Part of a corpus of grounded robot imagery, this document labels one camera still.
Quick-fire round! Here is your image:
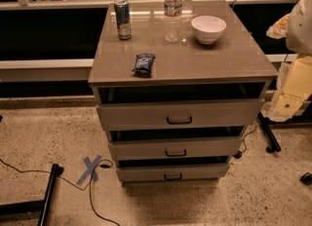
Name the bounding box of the grey top drawer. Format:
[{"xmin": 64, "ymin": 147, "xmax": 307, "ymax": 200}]
[{"xmin": 97, "ymin": 99, "xmax": 264, "ymax": 132}]

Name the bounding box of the grey drawer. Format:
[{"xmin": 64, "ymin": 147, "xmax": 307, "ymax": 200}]
[
  {"xmin": 108, "ymin": 137, "xmax": 242, "ymax": 161},
  {"xmin": 97, "ymin": 99, "xmax": 264, "ymax": 132},
  {"xmin": 116, "ymin": 163, "xmax": 229, "ymax": 183}
]

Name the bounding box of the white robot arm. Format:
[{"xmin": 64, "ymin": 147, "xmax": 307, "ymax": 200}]
[{"xmin": 263, "ymin": 0, "xmax": 312, "ymax": 122}]

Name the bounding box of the grey drawer cabinet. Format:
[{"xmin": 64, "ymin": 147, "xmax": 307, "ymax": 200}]
[{"xmin": 87, "ymin": 0, "xmax": 279, "ymax": 187}]

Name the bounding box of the grey middle drawer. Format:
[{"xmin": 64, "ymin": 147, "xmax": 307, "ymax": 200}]
[{"xmin": 108, "ymin": 137, "xmax": 242, "ymax": 161}]

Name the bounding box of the grey bottom drawer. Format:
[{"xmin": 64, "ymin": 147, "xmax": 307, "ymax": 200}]
[{"xmin": 116, "ymin": 163, "xmax": 229, "ymax": 183}]

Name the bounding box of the dark blue snack packet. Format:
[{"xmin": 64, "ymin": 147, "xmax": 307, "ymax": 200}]
[{"xmin": 133, "ymin": 53, "xmax": 155, "ymax": 77}]

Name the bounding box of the white ceramic bowl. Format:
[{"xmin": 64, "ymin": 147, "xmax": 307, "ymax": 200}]
[{"xmin": 191, "ymin": 16, "xmax": 227, "ymax": 45}]

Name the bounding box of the blue tape cross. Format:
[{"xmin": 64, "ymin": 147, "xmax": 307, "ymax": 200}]
[{"xmin": 76, "ymin": 155, "xmax": 101, "ymax": 185}]

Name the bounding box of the silver blue drink can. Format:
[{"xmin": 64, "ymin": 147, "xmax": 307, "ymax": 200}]
[{"xmin": 114, "ymin": 0, "xmax": 131, "ymax": 40}]

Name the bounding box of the clear plastic water bottle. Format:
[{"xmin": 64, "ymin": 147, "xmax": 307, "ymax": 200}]
[{"xmin": 164, "ymin": 0, "xmax": 182, "ymax": 43}]

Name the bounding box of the black stand leg right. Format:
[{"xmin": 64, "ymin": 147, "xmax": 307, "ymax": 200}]
[{"xmin": 257, "ymin": 113, "xmax": 281, "ymax": 153}]

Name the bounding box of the black stand leg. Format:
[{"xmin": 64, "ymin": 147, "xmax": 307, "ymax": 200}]
[
  {"xmin": 257, "ymin": 113, "xmax": 281, "ymax": 153},
  {"xmin": 0, "ymin": 164, "xmax": 63, "ymax": 226}
]

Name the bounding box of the black stand leg left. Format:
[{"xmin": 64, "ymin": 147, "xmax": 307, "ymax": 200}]
[{"xmin": 0, "ymin": 164, "xmax": 63, "ymax": 226}]

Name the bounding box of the black caster wheel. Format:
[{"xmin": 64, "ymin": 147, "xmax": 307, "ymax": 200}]
[{"xmin": 300, "ymin": 172, "xmax": 312, "ymax": 185}]

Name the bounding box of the black floor cable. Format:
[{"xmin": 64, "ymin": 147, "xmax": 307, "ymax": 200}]
[{"xmin": 0, "ymin": 157, "xmax": 121, "ymax": 226}]

